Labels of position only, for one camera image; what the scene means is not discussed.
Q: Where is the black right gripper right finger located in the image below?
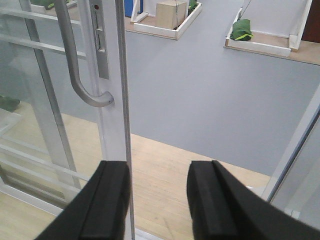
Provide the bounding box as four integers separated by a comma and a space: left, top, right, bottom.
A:
186, 160, 320, 240

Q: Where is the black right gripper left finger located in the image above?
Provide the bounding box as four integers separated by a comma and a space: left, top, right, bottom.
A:
37, 160, 131, 240

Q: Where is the white framed sliding glass door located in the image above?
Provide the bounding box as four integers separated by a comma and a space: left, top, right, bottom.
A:
0, 0, 135, 240

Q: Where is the grey metal door handle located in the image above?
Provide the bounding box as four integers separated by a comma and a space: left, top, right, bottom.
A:
54, 0, 114, 108

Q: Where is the green sandbag behind door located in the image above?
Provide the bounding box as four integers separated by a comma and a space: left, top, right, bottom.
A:
230, 19, 253, 41

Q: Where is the silver door lock plate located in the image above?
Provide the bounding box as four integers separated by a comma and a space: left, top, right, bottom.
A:
89, 0, 109, 80

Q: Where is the green sandbag with yellow edge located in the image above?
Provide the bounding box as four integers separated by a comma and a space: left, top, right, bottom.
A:
0, 96, 20, 113

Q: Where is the white framed platform right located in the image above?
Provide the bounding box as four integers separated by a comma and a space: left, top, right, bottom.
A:
224, 0, 320, 65

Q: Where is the white framed wooden platform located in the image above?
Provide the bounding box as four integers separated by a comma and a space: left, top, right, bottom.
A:
124, 0, 203, 40

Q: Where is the cardboard box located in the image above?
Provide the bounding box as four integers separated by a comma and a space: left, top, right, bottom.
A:
155, 0, 188, 30

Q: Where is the blue panel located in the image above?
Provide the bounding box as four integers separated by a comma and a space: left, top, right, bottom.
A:
123, 0, 145, 18

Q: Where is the white door jamb frame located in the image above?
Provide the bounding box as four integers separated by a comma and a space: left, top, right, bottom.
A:
261, 87, 320, 203

